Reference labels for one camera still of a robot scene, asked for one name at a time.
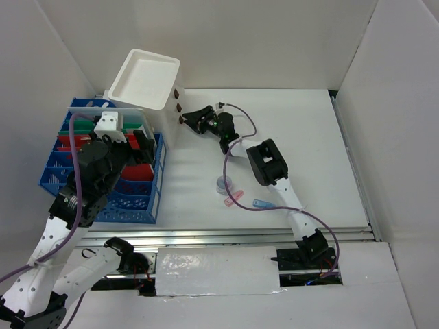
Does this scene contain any white cover panel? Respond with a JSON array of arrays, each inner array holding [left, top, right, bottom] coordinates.
[[155, 246, 281, 297]]

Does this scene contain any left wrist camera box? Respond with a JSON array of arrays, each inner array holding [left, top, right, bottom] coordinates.
[[93, 111, 126, 143]]

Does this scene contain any green clip file folder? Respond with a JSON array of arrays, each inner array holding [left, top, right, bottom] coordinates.
[[73, 117, 143, 135]]

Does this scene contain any aluminium mounting rail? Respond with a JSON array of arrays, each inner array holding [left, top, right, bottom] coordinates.
[[78, 228, 378, 247]]

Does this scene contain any blue plastic file organizer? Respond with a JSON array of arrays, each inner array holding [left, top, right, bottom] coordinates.
[[39, 98, 167, 224]]

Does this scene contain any white foam drawer box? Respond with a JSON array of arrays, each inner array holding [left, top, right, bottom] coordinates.
[[108, 49, 185, 149]]

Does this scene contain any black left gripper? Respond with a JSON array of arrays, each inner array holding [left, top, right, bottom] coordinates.
[[89, 129, 154, 195]]

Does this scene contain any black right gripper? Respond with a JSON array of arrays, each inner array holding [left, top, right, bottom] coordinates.
[[183, 105, 224, 139]]

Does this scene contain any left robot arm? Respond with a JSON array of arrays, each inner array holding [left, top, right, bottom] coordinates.
[[1, 130, 154, 328]]

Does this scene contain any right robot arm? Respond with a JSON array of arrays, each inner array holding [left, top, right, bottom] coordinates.
[[179, 106, 329, 269]]

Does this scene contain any red file folder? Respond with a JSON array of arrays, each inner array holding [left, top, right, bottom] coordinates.
[[55, 131, 154, 182]]

